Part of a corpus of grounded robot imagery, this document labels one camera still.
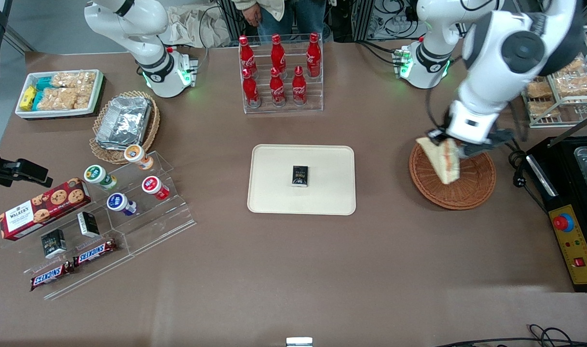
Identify triangular sandwich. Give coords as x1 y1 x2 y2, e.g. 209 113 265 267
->
415 137 462 185

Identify brown round wicker basket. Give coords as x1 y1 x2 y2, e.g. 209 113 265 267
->
409 140 497 211

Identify white rectangular snack tray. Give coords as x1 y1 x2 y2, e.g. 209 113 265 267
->
14 69 105 120

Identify light round wicker basket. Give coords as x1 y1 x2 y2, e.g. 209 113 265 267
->
89 91 161 165

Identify cream plastic serving tray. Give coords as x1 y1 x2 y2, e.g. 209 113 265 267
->
247 144 357 216

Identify person's right hand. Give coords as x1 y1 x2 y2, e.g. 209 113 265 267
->
243 2 263 27

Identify red Walkers cookie box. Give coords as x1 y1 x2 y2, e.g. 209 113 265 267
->
0 177 92 241

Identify green lid yoghurt cup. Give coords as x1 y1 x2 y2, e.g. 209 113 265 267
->
84 164 118 190

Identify yellow snack packet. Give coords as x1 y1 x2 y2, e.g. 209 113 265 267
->
20 86 37 110

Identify small black white box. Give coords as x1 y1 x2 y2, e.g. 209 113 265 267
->
77 211 100 238
41 229 67 259

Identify clear rice cracker bag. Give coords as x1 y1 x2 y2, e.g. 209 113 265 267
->
37 87 92 111
51 71 97 90

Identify blue lid yoghurt cup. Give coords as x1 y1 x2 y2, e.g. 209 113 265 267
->
107 192 137 216

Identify black countertop appliance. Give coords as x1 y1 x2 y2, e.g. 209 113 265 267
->
525 110 587 293

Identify stack of foil trays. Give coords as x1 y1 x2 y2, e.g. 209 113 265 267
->
95 96 152 151

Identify Snickers chocolate bar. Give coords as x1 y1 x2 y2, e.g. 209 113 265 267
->
73 239 117 267
30 261 75 292

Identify orange lid yoghurt cup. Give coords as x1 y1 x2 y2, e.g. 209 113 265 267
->
124 144 155 171

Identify red lid yoghurt cup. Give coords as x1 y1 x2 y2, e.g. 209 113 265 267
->
141 175 170 200

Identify clear acrylic stepped display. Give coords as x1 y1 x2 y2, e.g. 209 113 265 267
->
1 150 196 300

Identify yellow emergency stop box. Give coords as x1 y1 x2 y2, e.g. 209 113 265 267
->
548 204 587 286

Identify red cola bottle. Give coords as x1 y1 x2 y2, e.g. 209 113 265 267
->
239 35 258 78
306 32 322 79
242 68 261 108
271 34 287 74
269 67 287 107
292 66 307 107

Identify clear acrylic bottle rack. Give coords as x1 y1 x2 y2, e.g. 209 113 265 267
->
239 33 324 114

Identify person in cream top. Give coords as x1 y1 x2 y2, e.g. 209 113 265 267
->
232 0 330 42

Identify wire snack rack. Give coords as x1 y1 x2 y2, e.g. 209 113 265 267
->
520 51 587 129

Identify black cable with plug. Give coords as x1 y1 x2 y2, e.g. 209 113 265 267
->
507 145 550 214

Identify black cable bundle behind table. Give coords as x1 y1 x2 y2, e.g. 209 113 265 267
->
358 0 422 66

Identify black cables at table edge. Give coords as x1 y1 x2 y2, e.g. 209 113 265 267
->
433 324 587 347

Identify black right arm base cable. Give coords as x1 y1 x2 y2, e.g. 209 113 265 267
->
195 5 226 66

